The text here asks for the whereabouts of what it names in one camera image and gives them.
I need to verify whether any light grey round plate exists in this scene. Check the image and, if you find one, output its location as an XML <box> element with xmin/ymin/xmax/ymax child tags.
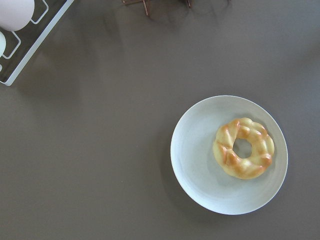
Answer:
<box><xmin>170</xmin><ymin>95</ymin><xmax>288</xmax><ymax>215</ymax></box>

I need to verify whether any glazed twisted ring donut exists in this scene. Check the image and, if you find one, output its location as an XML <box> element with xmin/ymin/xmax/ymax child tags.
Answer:
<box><xmin>212</xmin><ymin>117</ymin><xmax>275</xmax><ymax>180</ymax></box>

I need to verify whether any white cup rack tray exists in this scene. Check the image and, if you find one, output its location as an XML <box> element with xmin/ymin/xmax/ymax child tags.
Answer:
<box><xmin>0</xmin><ymin>0</ymin><xmax>73</xmax><ymax>86</ymax></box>

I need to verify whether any pale green upturned cup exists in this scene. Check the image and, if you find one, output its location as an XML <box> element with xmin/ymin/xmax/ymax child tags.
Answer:
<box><xmin>0</xmin><ymin>32</ymin><xmax>7</xmax><ymax>56</ymax></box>

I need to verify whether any pink upturned cup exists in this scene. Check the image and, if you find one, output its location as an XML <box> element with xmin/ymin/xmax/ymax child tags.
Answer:
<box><xmin>0</xmin><ymin>0</ymin><xmax>35</xmax><ymax>31</ymax></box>

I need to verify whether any copper wire bottle rack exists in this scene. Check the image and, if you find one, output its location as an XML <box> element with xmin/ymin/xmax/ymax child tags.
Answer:
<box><xmin>121</xmin><ymin>0</ymin><xmax>193</xmax><ymax>16</ymax></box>

